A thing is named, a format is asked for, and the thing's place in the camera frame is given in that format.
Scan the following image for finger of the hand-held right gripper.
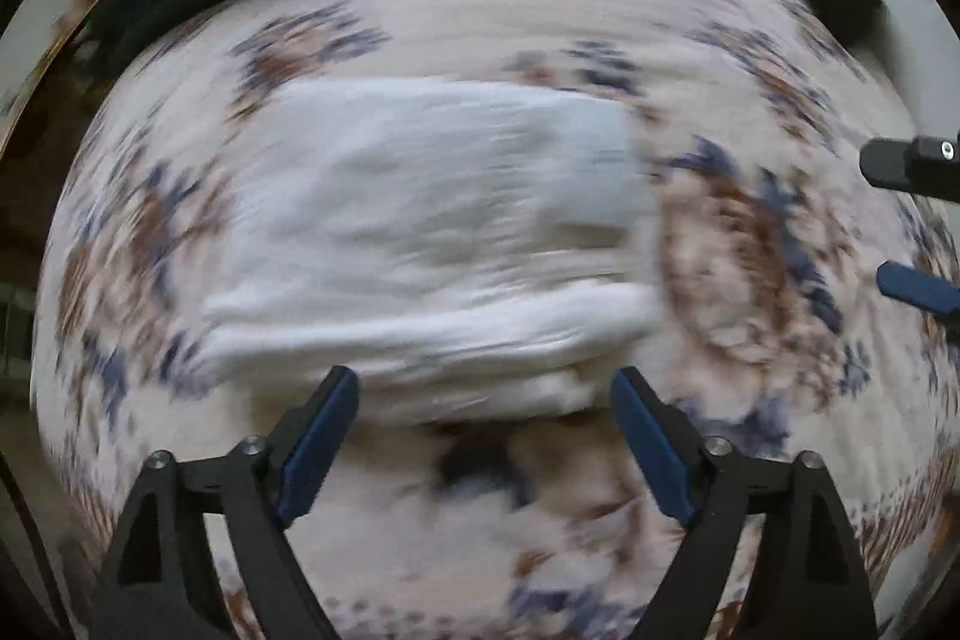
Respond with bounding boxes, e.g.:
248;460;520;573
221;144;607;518
876;260;960;320
859;136;960;200

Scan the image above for floral bed sheet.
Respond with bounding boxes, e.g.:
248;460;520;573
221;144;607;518
30;0;960;640

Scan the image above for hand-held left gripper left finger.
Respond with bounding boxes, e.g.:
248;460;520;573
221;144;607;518
90;365;361;640

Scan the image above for white headboard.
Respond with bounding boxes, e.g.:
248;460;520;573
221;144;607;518
731;0;960;161

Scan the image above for white pants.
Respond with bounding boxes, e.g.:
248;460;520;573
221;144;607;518
191;76;668;423

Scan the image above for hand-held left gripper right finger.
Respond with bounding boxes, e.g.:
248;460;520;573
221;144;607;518
610;366;878;640

